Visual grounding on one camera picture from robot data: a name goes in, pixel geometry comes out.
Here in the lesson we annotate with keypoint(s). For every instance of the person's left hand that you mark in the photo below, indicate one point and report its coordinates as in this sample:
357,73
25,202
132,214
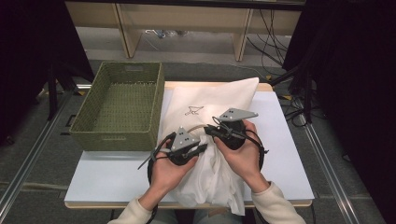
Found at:
169,177

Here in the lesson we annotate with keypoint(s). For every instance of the cream mesh laundry bag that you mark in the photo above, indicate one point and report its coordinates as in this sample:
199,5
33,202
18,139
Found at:
218,93

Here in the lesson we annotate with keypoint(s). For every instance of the wooden shelf unit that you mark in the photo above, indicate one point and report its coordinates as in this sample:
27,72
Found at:
186,17

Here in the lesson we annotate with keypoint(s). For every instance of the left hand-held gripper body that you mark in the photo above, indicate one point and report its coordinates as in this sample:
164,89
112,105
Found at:
183,141

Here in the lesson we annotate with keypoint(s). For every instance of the aluminium floor rail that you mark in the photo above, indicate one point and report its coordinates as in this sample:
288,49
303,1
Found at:
31,155
330,174

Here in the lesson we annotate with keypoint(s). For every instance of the clear plastic clutter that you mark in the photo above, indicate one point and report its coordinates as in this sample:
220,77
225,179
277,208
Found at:
165,33

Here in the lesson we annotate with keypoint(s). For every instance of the black metal stand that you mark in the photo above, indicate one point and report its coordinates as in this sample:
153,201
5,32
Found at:
308,93
52,93

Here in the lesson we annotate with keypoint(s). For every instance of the person's right hand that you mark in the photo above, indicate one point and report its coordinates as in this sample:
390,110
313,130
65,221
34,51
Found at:
249,161

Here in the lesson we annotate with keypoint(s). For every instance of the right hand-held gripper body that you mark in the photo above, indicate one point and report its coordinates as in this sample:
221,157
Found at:
233,133

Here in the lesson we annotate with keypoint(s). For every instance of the green woven basket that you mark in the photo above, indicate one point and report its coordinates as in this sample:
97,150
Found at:
121,109

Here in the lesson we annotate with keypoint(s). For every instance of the person's jeans legs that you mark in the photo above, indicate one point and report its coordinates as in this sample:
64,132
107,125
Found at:
211,217

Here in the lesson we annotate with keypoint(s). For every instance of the white garment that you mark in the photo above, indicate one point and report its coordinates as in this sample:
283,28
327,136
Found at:
214,180

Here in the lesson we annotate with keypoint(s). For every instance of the black curtain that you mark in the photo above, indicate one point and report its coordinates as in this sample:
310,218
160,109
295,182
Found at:
358,93
31,46

